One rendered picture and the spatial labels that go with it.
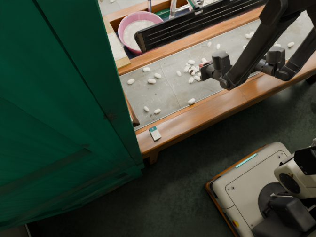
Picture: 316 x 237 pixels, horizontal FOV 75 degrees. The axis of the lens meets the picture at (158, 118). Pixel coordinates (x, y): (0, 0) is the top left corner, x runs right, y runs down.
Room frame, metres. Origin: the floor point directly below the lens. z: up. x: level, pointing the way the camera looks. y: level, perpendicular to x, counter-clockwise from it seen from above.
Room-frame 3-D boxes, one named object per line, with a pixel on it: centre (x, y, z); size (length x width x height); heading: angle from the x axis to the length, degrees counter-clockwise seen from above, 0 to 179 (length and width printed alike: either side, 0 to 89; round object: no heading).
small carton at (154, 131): (0.23, 0.01, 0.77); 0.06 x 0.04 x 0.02; 32
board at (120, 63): (0.69, 0.32, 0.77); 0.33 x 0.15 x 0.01; 32
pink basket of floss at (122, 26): (0.80, 0.13, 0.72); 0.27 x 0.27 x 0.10
